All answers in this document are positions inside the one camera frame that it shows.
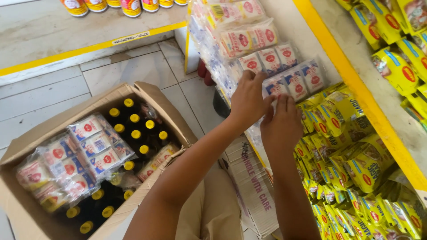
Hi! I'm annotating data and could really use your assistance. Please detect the pink seasoning cube pack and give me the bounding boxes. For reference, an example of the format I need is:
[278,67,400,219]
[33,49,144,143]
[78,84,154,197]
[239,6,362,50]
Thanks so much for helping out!
[137,143,181,182]
[15,157,69,214]

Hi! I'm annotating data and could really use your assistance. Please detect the brown cardboard box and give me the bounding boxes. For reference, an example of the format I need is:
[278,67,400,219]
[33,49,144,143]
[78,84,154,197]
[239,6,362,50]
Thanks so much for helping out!
[0,82,199,240]

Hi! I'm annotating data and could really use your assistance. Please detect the white shelf with yellow edge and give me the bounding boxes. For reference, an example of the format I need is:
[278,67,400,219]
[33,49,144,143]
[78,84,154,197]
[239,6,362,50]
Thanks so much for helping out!
[0,0,188,87]

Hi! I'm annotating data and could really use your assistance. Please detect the white carton with pink print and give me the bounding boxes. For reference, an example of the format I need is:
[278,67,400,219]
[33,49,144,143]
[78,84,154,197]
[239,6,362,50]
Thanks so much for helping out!
[218,136,280,239]

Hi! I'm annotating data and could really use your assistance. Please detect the heap of yellow noodle packets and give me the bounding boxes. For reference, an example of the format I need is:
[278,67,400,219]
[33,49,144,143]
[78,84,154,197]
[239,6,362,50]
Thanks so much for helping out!
[336,0,427,132]

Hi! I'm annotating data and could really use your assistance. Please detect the black container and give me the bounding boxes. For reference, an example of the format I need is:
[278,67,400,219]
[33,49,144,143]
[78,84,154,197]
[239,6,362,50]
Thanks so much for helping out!
[213,88,231,119]

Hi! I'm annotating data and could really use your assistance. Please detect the person's left hand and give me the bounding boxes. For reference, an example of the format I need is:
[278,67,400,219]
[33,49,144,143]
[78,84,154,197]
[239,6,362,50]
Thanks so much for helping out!
[230,69,278,132]

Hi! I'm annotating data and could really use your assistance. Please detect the red object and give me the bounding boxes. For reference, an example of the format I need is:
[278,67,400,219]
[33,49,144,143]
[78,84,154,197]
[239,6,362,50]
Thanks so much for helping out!
[197,59,216,87]

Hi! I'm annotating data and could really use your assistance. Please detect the group of dark yellow-capped bottles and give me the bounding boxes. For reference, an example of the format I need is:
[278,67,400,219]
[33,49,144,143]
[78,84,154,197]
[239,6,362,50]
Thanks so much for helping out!
[65,98,181,235]

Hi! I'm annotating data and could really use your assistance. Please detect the row of yellow-labelled sauce bottles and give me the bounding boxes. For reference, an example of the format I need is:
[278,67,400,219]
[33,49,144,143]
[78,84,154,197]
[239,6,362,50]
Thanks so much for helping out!
[60,0,188,18]

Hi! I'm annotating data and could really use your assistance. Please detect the person's right hand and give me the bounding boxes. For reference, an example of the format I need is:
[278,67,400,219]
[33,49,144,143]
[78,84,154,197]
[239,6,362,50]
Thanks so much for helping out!
[260,93,305,157]

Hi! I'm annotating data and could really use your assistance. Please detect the blue seasoning cube pack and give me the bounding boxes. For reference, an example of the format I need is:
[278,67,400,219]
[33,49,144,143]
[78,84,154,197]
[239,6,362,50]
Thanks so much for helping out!
[38,133,101,200]
[67,113,137,182]
[263,59,325,102]

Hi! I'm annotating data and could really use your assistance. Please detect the yellow-edged shelf rack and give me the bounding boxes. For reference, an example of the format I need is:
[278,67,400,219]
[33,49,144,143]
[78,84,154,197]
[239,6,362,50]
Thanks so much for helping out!
[293,0,427,200]

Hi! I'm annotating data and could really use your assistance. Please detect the pile of yellow noodle packets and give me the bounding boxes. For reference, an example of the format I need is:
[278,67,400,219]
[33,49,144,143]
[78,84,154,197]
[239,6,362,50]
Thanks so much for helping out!
[294,83,427,240]

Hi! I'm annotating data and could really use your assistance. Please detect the white paper shelf label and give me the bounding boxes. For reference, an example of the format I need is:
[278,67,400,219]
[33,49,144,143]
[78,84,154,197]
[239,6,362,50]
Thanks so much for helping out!
[112,31,151,46]

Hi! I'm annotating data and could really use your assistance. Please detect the person's beige trousers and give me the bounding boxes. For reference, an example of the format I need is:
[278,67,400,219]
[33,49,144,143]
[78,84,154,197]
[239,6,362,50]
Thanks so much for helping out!
[175,163,245,240]

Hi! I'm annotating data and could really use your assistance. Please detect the stack of clear seasoning multipacks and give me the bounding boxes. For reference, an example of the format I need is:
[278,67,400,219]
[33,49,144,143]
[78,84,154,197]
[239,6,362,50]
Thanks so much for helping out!
[187,0,299,109]

